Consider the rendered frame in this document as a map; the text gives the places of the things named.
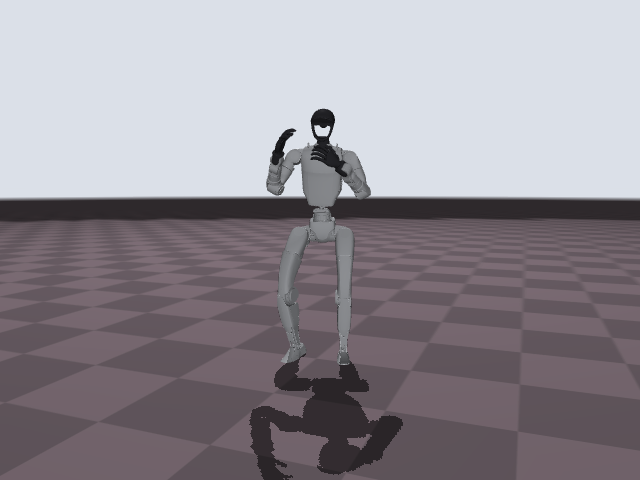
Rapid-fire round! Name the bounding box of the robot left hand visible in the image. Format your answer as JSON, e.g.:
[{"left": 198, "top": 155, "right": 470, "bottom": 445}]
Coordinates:
[{"left": 310, "top": 145, "right": 347, "bottom": 177}]

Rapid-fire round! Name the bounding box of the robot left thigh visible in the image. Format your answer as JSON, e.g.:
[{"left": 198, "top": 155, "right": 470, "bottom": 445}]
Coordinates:
[{"left": 335, "top": 225, "right": 354, "bottom": 306}]

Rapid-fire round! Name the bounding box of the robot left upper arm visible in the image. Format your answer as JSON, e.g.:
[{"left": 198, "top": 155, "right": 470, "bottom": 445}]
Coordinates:
[{"left": 341, "top": 150, "right": 371, "bottom": 200}]

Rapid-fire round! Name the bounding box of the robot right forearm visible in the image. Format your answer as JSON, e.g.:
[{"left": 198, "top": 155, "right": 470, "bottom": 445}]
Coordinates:
[{"left": 266, "top": 155, "right": 284, "bottom": 187}]

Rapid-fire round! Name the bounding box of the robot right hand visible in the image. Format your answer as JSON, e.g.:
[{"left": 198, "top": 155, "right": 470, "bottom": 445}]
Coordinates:
[{"left": 271, "top": 128, "right": 296, "bottom": 165}]

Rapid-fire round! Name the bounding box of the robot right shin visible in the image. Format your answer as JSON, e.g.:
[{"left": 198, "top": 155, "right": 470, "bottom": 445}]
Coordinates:
[{"left": 277, "top": 293, "right": 300, "bottom": 349}]

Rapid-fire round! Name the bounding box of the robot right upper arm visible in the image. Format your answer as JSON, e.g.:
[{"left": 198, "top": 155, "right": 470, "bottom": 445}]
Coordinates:
[{"left": 267, "top": 149, "right": 303, "bottom": 196}]

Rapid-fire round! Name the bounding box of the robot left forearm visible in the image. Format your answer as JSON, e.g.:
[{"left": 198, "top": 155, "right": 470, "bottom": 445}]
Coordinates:
[{"left": 339, "top": 163, "right": 371, "bottom": 195}]

